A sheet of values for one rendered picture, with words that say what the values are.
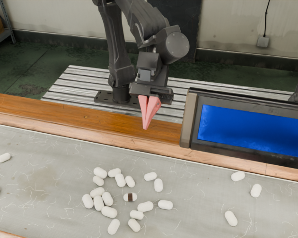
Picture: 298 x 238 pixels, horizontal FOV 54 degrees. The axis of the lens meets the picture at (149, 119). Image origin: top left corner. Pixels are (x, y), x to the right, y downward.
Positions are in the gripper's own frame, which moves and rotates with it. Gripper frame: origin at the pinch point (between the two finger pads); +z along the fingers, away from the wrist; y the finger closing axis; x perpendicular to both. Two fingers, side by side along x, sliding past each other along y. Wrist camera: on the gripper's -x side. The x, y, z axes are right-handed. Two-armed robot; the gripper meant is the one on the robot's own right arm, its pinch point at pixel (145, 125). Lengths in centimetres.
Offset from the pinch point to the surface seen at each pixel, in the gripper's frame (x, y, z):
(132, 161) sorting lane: 8.1, -3.3, 8.8
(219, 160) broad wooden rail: 10.4, 18.7, 4.4
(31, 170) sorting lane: 1.9, -27.2, 15.8
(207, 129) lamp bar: -30.3, 14.2, 3.1
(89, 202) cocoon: -3.5, -8.5, 19.5
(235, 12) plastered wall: 153, 22, -121
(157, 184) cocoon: 2.1, 5.1, 13.0
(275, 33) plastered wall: 166, 56, -112
